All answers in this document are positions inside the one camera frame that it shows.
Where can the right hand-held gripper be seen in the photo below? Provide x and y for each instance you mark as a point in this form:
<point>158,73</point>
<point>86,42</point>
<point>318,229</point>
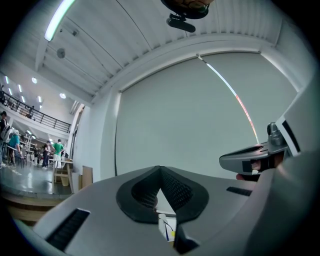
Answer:
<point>307,125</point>

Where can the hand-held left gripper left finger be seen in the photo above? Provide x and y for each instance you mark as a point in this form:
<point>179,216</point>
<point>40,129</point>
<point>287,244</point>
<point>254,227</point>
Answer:
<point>100,212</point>

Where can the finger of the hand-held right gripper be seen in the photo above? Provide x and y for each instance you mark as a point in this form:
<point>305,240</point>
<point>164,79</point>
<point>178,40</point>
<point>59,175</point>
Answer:
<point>232,160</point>

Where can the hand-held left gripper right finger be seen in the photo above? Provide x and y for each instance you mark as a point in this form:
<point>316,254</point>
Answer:
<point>215,200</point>

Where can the person's right hand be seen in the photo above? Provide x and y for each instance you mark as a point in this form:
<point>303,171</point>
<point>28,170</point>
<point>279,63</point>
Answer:
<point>278,160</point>

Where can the leaning wood board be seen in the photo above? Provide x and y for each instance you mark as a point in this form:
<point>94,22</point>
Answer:
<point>87,175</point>

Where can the light wooden table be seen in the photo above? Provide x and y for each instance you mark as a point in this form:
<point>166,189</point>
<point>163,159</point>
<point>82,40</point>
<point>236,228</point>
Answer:
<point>63,170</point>

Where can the grey roller blind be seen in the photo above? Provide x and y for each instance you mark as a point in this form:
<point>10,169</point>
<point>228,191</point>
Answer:
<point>175,120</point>
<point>262,87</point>

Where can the wooden step platform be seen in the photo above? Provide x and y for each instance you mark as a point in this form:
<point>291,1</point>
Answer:
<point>25,200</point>

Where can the black balcony railing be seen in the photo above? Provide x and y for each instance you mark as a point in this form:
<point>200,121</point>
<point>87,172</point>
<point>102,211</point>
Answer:
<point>37,117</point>

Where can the person's face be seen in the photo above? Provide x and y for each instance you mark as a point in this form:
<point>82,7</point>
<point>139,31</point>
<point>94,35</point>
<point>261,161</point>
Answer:
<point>187,7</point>

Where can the round ceiling fixture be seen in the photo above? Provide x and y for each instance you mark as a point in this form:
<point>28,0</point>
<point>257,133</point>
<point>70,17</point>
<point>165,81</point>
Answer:
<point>61,53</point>

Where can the long ceiling tube lamp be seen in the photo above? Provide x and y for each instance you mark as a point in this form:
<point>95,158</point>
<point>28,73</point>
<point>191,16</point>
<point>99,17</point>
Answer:
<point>57,20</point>

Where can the black head-worn camera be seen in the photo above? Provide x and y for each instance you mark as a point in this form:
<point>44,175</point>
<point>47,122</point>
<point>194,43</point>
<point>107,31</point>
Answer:
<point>181,23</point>

